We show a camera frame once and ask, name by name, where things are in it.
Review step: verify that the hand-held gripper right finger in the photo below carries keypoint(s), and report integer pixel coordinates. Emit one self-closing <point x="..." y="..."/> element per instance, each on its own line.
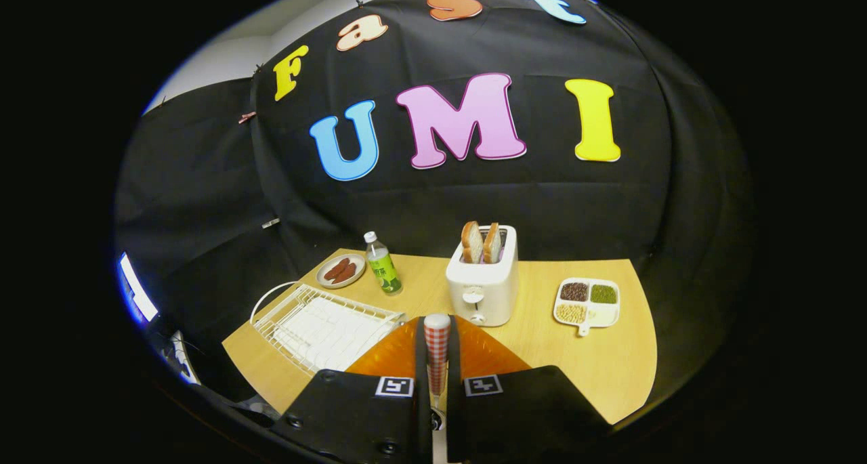
<point x="515" y="410"/>

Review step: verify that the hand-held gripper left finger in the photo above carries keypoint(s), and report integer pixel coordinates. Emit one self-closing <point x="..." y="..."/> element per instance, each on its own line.
<point x="352" y="410"/>

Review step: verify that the yellow beans pile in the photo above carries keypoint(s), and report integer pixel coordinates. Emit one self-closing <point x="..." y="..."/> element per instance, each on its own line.
<point x="571" y="313"/>

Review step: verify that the white toaster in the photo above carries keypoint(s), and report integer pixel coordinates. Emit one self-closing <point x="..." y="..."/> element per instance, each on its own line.
<point x="488" y="291"/>

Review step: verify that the white divided tray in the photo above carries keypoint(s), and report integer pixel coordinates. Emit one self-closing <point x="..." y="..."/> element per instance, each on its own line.
<point x="603" y="315"/>

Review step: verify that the dark red beans pile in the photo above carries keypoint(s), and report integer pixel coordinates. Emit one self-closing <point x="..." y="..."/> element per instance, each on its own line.
<point x="574" y="291"/>

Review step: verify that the small beige saucer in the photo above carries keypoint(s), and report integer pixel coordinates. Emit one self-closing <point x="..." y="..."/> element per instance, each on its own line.
<point x="325" y="280"/>

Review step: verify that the brown sausage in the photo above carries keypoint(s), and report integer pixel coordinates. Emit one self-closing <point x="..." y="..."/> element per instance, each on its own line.
<point x="345" y="273"/>
<point x="336" y="269"/>

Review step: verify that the green label water bottle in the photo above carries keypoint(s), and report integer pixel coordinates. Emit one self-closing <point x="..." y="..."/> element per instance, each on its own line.
<point x="384" y="271"/>

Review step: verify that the green beans pile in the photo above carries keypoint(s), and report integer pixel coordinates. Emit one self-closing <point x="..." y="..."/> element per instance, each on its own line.
<point x="603" y="294"/>

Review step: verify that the white backdrop clip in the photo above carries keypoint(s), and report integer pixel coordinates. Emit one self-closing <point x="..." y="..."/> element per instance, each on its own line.
<point x="270" y="223"/>

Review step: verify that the black backdrop cloth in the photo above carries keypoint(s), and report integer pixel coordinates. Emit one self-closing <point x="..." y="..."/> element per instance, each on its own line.
<point x="542" y="200"/>

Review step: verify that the orange backdrop clip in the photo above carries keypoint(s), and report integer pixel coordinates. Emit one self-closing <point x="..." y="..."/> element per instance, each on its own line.
<point x="247" y="117"/>

